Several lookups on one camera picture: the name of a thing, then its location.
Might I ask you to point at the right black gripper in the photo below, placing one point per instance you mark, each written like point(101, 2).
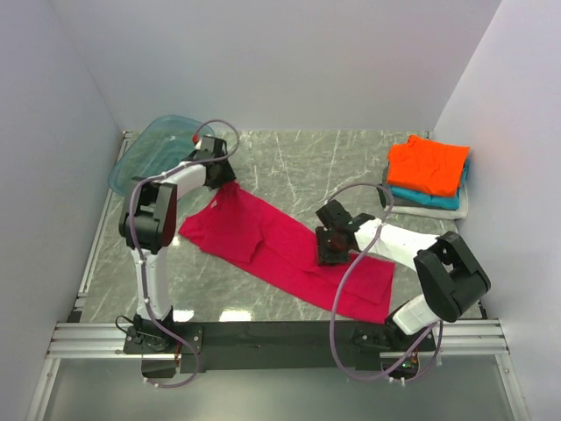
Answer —
point(323, 254)

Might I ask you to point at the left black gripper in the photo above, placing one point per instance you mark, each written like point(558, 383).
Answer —
point(227, 177)

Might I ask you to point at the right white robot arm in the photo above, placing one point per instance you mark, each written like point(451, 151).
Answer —
point(451, 278)

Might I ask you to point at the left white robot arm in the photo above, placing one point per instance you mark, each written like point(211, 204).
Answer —
point(148, 223)

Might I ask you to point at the teal plastic bin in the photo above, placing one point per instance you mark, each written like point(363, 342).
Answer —
point(161, 146)

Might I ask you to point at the teal folded t-shirt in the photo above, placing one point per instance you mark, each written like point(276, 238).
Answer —
point(414, 198)

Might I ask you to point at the orange folded t-shirt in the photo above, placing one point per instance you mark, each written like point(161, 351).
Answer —
point(427, 166)

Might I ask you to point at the white folded t-shirt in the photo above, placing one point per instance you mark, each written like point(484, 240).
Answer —
point(431, 213)

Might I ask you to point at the black base beam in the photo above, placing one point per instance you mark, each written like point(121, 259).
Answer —
point(274, 345)

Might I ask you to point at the aluminium rail frame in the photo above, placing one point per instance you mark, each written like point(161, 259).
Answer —
point(86, 376)

